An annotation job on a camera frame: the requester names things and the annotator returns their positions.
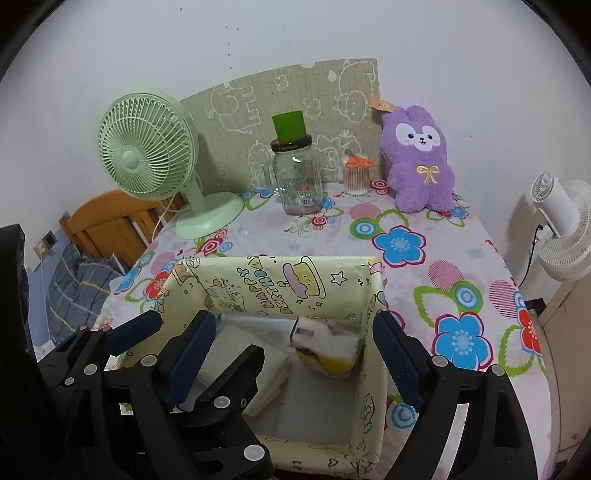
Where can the cotton swab container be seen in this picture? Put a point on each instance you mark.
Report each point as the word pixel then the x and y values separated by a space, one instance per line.
pixel 356 182

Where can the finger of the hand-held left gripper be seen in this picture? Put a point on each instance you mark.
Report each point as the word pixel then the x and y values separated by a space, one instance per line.
pixel 235 364
pixel 134 330

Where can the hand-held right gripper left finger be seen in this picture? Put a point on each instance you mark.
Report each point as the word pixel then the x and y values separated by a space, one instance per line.
pixel 191 355

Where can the yellow-green printed storage box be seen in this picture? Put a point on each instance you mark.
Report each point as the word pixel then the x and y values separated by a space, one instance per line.
pixel 258 286

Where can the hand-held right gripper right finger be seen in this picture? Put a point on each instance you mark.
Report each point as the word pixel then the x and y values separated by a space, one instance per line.
pixel 397 364

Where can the glass mug jar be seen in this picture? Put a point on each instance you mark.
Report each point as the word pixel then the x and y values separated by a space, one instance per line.
pixel 295 180

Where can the orange scissors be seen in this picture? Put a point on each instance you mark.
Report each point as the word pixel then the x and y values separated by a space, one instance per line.
pixel 358 161

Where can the green printed board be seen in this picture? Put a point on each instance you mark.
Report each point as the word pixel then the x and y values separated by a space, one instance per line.
pixel 240 106

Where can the wooden chair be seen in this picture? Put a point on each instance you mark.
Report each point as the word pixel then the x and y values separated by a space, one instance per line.
pixel 101 221

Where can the blue plaid bedding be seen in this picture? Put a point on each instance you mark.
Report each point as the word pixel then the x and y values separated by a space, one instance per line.
pixel 69 286

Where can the green plastic cup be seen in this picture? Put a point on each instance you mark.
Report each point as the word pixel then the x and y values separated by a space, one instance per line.
pixel 288 125

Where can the white clip fan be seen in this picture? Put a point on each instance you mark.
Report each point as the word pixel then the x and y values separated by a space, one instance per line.
pixel 565 249

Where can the purple plush bunny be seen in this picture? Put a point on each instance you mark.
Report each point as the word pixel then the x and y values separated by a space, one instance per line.
pixel 418 184

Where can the green desk fan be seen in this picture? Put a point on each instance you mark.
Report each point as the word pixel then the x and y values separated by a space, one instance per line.
pixel 131 159

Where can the wall outlet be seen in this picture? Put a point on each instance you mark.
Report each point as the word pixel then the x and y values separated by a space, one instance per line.
pixel 46 242

